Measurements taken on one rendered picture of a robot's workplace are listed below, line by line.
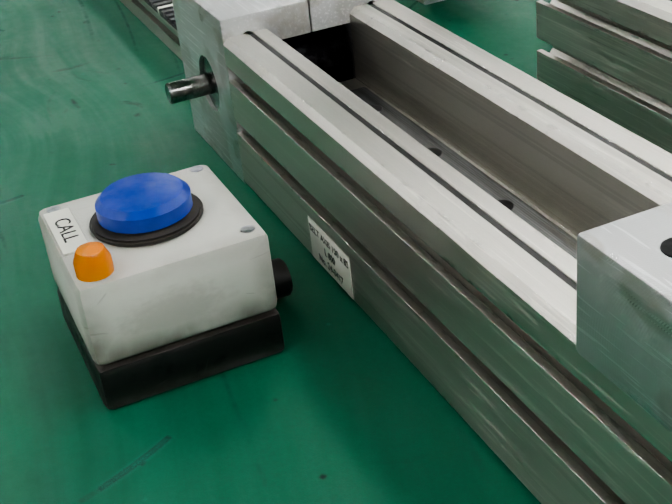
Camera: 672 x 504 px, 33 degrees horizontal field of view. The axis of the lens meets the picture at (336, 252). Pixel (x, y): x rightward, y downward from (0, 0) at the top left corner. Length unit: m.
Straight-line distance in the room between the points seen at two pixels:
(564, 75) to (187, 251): 0.29
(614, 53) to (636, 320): 0.34
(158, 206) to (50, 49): 0.44
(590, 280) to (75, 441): 0.23
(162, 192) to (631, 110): 0.27
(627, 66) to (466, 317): 0.25
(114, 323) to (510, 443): 0.16
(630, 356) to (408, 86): 0.29
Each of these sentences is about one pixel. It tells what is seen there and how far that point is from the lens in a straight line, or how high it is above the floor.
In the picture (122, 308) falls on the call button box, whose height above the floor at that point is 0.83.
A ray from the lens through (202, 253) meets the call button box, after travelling 0.46.
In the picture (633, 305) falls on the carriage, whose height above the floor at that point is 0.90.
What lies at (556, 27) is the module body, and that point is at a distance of 0.67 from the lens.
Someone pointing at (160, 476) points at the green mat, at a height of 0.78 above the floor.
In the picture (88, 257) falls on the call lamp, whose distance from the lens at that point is 0.45.
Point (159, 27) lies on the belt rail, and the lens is 0.87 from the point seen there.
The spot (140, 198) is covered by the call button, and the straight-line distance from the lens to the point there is 0.47.
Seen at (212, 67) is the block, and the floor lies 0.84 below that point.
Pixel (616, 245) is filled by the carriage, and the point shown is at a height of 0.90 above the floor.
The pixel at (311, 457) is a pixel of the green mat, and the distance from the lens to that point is 0.44.
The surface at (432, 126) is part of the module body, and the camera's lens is 0.56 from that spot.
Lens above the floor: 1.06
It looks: 30 degrees down
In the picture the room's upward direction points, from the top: 7 degrees counter-clockwise
